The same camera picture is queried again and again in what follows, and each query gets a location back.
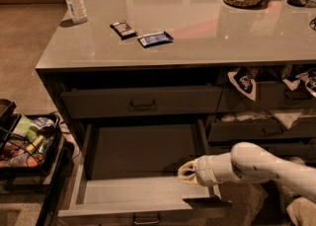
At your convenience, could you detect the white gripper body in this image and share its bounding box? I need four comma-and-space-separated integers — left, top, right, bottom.
196, 153, 231, 187

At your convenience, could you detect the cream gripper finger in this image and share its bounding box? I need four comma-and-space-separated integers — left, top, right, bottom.
178, 159, 198, 175
179, 174, 198, 185

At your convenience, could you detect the grey drawer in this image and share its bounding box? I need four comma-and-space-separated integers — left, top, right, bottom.
58, 120, 231, 226
61, 85, 222, 118
206, 116, 316, 142
217, 82, 316, 113
209, 142, 316, 164

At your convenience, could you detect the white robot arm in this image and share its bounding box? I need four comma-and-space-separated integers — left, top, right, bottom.
178, 142, 316, 202

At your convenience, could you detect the grey drawer cabinet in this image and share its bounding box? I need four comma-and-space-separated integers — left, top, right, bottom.
35, 0, 316, 172

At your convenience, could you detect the blue snack packet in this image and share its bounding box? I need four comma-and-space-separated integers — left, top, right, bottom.
137, 32, 174, 48

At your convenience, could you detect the black snack packet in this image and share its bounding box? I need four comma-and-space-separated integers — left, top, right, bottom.
110, 20, 137, 39

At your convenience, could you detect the green snack bag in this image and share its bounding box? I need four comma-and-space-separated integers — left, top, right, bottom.
13, 115, 55, 142

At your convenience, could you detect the black wire basket cart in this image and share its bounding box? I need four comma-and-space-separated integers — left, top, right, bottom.
0, 99, 74, 226

